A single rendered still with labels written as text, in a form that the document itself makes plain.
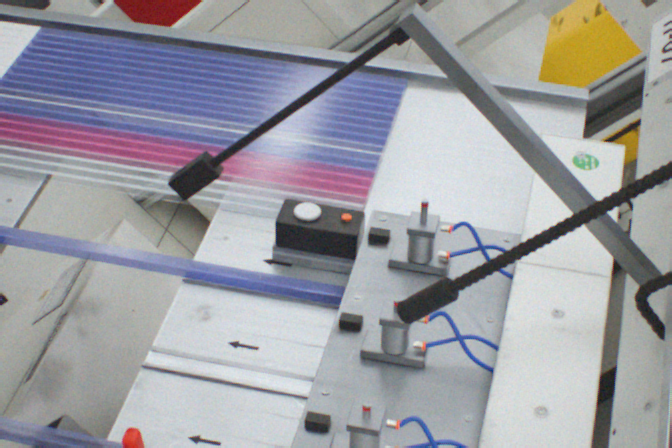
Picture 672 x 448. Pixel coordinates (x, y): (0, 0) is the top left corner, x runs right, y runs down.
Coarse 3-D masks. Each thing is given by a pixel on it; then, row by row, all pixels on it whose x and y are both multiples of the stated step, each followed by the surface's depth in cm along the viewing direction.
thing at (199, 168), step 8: (192, 160) 107; (200, 160) 105; (208, 160) 105; (184, 168) 107; (192, 168) 106; (200, 168) 105; (208, 168) 105; (216, 168) 106; (176, 176) 107; (184, 176) 106; (192, 176) 106; (200, 176) 106; (208, 176) 106; (216, 176) 106; (168, 184) 107; (176, 184) 107; (184, 184) 107; (192, 184) 107; (200, 184) 106; (176, 192) 108; (184, 192) 107; (192, 192) 107
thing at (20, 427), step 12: (0, 420) 103; (12, 420) 103; (0, 432) 103; (12, 432) 102; (24, 432) 102; (36, 432) 103; (48, 432) 103; (60, 432) 103; (36, 444) 103; (48, 444) 102; (60, 444) 102; (72, 444) 102; (84, 444) 102; (96, 444) 102; (108, 444) 102; (120, 444) 102
